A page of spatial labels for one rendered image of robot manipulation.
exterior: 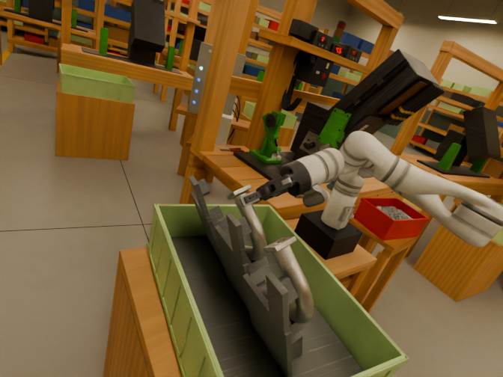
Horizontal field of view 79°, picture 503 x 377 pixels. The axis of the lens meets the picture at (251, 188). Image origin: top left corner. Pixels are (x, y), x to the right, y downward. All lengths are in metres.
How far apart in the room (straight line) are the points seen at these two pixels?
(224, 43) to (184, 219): 0.89
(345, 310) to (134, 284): 0.56
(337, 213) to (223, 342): 0.62
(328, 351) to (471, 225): 0.44
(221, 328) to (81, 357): 1.06
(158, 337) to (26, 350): 1.06
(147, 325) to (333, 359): 0.45
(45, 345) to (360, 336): 1.40
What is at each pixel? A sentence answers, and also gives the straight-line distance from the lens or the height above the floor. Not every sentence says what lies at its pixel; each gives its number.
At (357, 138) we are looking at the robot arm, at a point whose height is 1.33.
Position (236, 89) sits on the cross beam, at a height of 1.21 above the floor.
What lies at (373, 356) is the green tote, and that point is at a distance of 0.86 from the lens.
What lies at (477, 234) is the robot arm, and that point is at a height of 1.22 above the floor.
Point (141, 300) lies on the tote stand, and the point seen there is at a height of 0.79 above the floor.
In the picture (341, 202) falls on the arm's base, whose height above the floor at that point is 1.05.
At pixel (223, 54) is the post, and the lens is 1.56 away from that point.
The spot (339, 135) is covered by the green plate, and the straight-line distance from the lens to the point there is 1.80.
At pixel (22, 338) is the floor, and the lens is 1.86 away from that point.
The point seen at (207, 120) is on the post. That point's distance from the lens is 1.60.
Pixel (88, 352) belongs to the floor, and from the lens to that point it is 1.77.
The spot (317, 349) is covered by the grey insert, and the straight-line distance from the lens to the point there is 0.85.
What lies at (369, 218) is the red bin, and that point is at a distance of 1.66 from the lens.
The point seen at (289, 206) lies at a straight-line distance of 1.30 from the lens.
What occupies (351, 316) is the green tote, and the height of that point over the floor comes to 0.92.
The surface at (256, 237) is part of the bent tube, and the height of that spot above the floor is 1.11.
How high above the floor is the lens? 1.44
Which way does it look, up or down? 24 degrees down
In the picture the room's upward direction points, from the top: 18 degrees clockwise
